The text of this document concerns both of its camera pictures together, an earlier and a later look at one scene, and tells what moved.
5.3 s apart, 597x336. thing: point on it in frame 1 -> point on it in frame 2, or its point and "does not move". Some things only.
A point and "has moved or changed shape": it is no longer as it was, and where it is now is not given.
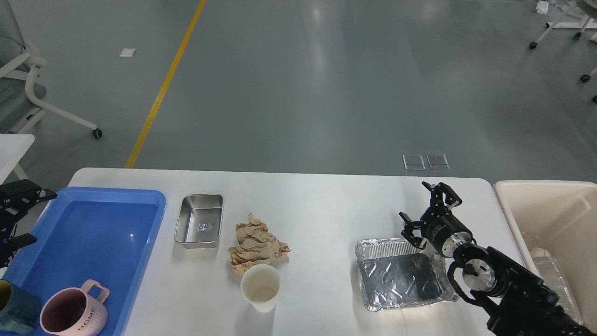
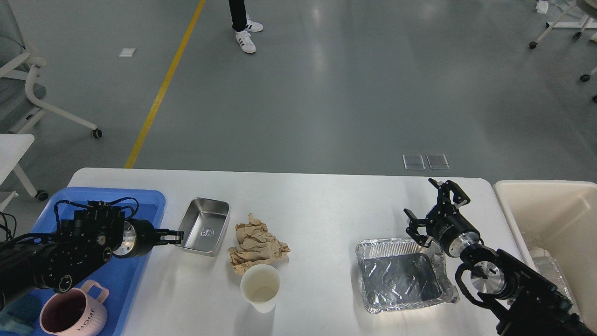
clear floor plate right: (437, 161) does not move
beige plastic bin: (560, 217) does not move
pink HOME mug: (72, 311) does not move
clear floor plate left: (413, 162) does not move
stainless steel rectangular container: (199, 220) has moved or changed shape
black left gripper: (22, 194) -> (140, 237)
